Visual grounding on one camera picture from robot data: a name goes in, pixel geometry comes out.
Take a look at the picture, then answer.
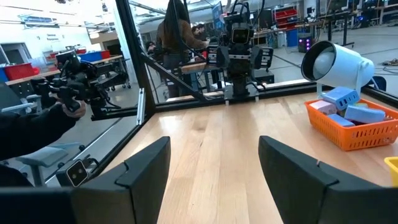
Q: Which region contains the grey stool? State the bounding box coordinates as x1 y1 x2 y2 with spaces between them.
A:
15 142 81 187

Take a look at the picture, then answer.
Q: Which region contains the black table-level camera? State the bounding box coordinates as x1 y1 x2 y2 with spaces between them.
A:
56 158 94 188

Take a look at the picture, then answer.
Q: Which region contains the white camera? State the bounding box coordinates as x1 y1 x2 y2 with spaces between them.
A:
300 40 376 100

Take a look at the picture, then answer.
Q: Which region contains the red storage bin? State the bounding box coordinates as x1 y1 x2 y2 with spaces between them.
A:
2 62 40 81

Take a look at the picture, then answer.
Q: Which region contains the person's left hand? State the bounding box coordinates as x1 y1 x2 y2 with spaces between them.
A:
60 100 87 119

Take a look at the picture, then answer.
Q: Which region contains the pink wall charger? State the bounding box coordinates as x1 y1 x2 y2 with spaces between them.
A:
309 99 338 116

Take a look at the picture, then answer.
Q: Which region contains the blue storage bin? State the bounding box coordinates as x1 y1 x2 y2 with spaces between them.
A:
77 51 103 62

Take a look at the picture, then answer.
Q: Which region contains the yellow plastic basket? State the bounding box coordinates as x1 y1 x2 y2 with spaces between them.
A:
384 156 398 187

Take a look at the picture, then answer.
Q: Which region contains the black aluminium table frame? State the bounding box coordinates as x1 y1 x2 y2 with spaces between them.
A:
55 0 398 187

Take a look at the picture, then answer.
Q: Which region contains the orange plastic basket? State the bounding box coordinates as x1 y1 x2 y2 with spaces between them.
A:
303 98 398 152

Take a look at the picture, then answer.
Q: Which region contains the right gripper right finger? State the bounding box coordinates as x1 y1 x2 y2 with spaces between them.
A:
257 135 383 224

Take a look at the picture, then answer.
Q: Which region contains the silver frame bracket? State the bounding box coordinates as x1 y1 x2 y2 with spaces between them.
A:
136 87 146 126

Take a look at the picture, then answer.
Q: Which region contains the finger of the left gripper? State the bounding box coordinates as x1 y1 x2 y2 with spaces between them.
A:
206 44 230 68
251 45 275 70

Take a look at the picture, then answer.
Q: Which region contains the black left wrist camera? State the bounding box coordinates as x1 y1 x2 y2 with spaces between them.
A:
231 27 251 45

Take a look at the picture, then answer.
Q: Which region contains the person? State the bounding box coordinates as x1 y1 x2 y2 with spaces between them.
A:
0 99 88 187
191 23 208 41
155 0 210 99

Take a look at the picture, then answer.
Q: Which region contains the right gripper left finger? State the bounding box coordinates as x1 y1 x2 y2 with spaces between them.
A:
70 136 172 224

